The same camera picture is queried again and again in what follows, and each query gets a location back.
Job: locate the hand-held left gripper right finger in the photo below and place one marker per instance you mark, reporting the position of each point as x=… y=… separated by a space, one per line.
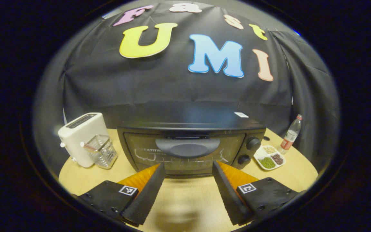
x=229 y=196

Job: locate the pink and white stick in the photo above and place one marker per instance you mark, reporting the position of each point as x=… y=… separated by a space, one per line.
x=88 y=146

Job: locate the black electric oven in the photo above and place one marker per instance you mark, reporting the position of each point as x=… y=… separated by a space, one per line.
x=188 y=148

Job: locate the white divided dish of beans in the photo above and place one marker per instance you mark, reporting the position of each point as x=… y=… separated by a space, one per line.
x=267 y=162

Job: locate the white toaster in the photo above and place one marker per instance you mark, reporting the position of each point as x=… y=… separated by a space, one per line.
x=79 y=135

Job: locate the clear bottle with red label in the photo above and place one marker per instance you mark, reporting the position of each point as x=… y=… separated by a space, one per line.
x=290 y=138

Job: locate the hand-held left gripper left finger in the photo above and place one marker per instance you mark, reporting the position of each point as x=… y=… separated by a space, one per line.
x=145 y=196

